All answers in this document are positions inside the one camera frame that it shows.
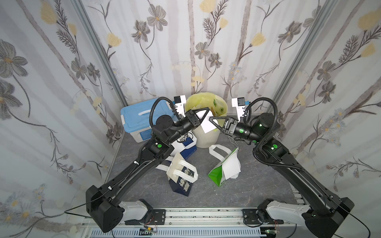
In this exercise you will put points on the green and white takeout bag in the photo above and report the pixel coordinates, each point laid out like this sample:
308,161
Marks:
229,166

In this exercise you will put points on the white box with blue lid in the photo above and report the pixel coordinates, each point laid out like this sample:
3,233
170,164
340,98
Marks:
135,118

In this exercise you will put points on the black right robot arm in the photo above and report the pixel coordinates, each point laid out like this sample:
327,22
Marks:
325,211

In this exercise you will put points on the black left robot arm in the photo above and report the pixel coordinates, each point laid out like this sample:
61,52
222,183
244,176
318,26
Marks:
103,203

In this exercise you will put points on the white round trash bin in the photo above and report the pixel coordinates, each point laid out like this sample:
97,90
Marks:
205,140

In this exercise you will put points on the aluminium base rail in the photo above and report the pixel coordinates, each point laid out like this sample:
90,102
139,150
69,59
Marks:
228,222

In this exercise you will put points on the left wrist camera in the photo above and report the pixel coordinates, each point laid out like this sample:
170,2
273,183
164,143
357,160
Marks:
179,102

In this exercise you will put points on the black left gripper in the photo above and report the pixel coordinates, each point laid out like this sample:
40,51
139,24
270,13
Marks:
192,119

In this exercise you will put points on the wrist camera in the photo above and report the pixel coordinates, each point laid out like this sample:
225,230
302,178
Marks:
240,105
179,102

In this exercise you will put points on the navy bag with white handles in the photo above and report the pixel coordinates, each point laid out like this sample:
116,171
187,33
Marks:
180,173

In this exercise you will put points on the white paper receipt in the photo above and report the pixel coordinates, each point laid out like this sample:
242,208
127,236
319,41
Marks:
206,125

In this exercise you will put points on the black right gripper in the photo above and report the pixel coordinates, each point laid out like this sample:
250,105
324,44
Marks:
229,126

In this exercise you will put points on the navy takeout bag by bin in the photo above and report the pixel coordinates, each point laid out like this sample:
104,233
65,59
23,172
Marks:
186,146

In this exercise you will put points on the yellow-green bin liner bag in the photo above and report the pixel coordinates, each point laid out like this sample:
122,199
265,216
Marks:
215,103

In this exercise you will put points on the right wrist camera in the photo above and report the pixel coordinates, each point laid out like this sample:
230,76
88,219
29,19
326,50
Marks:
240,105

